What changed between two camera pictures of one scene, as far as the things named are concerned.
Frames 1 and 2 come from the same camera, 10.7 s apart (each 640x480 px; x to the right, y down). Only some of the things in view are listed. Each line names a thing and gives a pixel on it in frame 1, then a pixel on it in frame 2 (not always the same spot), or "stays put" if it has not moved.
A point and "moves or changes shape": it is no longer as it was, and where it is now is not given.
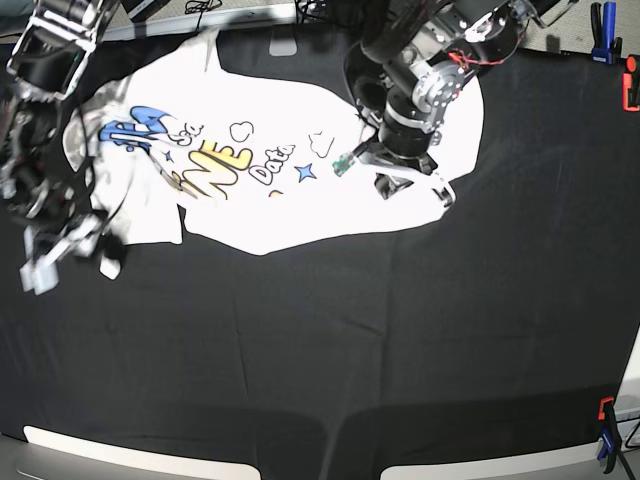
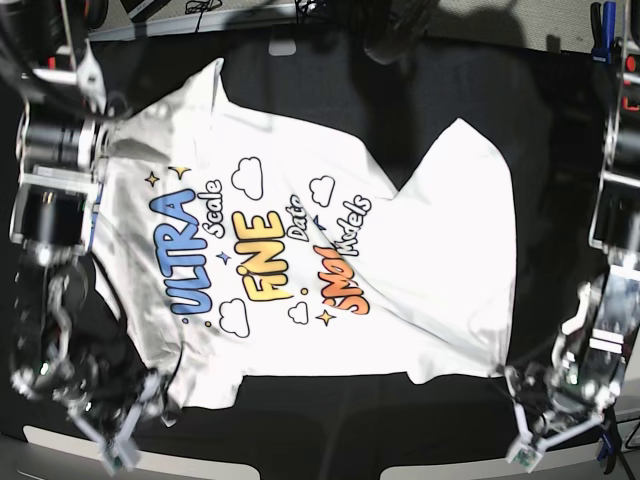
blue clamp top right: (607, 48) stays put
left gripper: (84, 233) → (115, 394)
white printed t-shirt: (245, 156) moves or changes shape
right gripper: (395, 172) → (549, 408)
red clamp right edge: (631, 66) stays put
